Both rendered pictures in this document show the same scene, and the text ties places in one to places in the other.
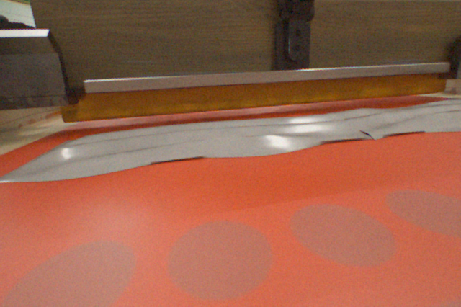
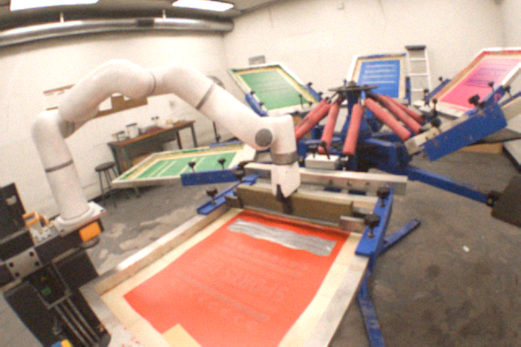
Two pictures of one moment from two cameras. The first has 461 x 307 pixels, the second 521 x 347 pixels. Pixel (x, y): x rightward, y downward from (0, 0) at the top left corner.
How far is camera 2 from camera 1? 74 cm
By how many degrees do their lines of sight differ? 46
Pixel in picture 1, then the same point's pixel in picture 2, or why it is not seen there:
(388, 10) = (317, 204)
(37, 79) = (236, 204)
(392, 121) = (283, 239)
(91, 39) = (245, 196)
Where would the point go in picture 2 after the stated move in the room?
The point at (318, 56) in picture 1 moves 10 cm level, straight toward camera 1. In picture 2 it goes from (296, 211) to (266, 221)
